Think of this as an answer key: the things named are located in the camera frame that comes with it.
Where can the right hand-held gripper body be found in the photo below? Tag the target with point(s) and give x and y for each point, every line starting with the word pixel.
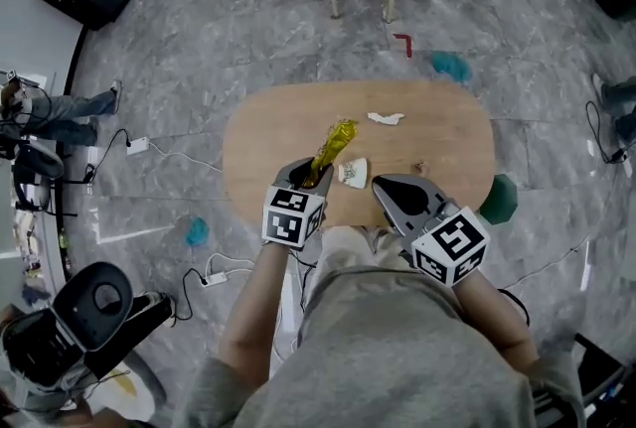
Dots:
pixel 452 247

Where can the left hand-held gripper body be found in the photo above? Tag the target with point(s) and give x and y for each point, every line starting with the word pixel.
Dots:
pixel 285 222

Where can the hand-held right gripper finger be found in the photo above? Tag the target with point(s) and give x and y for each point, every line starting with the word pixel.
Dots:
pixel 395 212
pixel 427 190

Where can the small brown scrap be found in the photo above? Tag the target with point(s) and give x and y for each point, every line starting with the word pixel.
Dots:
pixel 422 166

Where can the paper cup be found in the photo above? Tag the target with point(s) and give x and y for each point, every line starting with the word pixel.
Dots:
pixel 355 174

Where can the yellow snack wrapper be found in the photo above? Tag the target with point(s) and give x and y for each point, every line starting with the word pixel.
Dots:
pixel 340 140

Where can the green waste bin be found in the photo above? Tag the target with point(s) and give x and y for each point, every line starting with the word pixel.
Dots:
pixel 499 200

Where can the white tissue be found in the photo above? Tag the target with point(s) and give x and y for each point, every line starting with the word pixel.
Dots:
pixel 385 118

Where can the person's left forearm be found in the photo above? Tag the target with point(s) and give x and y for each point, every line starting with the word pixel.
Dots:
pixel 253 312

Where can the person's right forearm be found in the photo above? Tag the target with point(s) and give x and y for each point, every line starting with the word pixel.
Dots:
pixel 502 322

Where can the oval wooden table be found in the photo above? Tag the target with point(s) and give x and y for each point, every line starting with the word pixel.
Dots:
pixel 422 138

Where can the person's beige trousers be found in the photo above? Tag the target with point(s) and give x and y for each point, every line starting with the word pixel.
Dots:
pixel 358 247

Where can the small teal cloth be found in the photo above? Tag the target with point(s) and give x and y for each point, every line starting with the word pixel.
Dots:
pixel 197 231

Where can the large teal cloth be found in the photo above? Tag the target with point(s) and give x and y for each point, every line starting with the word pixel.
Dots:
pixel 451 67

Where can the person's grey shirt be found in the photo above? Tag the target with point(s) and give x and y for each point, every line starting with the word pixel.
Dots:
pixel 387 356

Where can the red tape corner mark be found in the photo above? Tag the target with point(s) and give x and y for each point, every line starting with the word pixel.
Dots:
pixel 405 41

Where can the white tape corner mark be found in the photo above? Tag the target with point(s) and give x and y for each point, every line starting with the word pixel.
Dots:
pixel 129 233

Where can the grey oval backpack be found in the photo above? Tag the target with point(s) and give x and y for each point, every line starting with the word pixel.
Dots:
pixel 40 168
pixel 94 302

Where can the right hand-held gripper camera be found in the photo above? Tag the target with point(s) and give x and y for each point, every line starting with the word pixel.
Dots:
pixel 448 210

